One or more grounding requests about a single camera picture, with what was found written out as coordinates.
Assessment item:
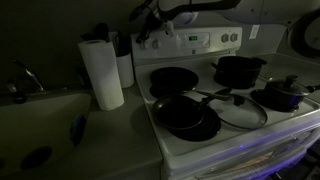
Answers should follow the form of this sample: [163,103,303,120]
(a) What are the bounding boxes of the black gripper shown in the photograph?
[134,11,165,45]

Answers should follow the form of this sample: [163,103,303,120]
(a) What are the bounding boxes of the large glass pot lid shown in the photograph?
[208,88,268,131]

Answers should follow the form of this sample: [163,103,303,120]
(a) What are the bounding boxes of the big black pot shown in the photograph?
[211,55,268,90]

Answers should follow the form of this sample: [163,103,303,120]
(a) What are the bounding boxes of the small pot lid with knob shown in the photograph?
[265,74,312,98]

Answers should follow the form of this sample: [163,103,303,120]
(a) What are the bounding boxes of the small black pot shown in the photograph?
[262,84,320,112]

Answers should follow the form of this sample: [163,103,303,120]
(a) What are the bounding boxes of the black kitchen utensils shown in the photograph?
[79,21,133,57]

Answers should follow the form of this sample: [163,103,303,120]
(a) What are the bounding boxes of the white utensil holder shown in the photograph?
[114,52,136,89]

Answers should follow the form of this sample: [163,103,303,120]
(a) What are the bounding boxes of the large black frying pan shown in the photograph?
[149,66,200,95]

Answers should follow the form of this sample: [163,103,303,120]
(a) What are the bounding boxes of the white paper towel roll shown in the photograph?
[77,39,126,112]

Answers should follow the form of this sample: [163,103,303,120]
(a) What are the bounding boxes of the small black frying pan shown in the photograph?
[151,90,233,131]

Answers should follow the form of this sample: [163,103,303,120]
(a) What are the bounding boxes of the black coil stove burner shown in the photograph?
[168,106,222,142]

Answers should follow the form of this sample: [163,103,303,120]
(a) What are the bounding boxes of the blue sponge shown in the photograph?
[69,113,87,147]

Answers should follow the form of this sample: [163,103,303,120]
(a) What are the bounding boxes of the metal sink faucet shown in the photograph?
[5,58,45,98]

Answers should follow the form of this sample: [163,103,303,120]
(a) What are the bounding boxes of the white electric stove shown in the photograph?
[130,26,320,180]

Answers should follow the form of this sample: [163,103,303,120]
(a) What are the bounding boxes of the white kitchen sink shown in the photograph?
[0,92,93,178]

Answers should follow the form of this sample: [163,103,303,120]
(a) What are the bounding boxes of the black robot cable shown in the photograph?
[129,0,156,23]

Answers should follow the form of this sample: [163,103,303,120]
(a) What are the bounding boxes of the white wall outlet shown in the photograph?
[249,24,261,40]

